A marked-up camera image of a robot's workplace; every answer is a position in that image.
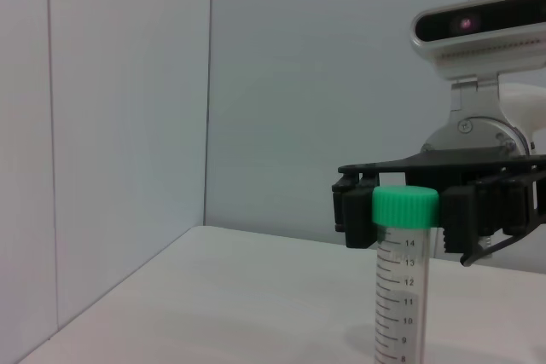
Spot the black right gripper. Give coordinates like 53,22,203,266
331,146,546,255

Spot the clear test tube green cap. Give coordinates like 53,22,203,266
371,186,441,364

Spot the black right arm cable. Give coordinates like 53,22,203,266
459,231,530,268

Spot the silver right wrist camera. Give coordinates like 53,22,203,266
409,0,546,82

